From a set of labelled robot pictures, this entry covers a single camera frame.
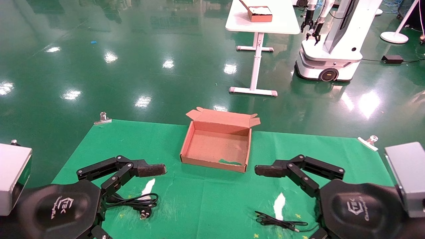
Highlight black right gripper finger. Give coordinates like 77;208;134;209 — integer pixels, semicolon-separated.
255;154;345;199

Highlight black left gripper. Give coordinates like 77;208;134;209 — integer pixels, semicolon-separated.
7;155;167;239

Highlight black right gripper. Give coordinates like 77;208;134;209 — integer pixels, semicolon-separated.
309;179;425;239

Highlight black power cable with plug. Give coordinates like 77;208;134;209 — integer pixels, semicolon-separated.
106;193;159;220

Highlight black mouse with thin cable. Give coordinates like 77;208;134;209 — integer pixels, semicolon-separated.
255;211;320;233

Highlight open brown cardboard box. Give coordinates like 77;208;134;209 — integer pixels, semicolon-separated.
180;107;261;173

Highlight small brown cardboard box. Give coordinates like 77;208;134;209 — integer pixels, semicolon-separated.
239;0;273;23

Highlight green table cloth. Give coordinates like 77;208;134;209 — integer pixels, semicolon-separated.
51;119;395;239

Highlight silver table clamp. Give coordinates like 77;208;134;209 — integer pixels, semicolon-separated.
358;135;379;151
94;112;113;125

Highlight white wheeled background robot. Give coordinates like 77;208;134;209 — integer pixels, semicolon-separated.
295;0;383;82

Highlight black background robot gripper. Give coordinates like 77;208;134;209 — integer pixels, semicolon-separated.
300;9;314;33
306;20;324;45

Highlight white background table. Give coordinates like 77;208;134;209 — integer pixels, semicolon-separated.
225;0;301;97

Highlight black floor power adapter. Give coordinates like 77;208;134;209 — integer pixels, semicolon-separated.
382;55;404;65

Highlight white floor stand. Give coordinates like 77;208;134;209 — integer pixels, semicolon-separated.
380;0;420;44

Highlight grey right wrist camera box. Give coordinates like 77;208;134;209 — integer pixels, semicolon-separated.
384;142;425;218

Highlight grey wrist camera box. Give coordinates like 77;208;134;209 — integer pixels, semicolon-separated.
0;139;33;217
384;142;425;218

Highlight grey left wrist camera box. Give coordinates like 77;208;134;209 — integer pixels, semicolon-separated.
0;139;33;217

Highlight black floor cable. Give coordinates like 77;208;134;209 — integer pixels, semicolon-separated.
361;58;425;64

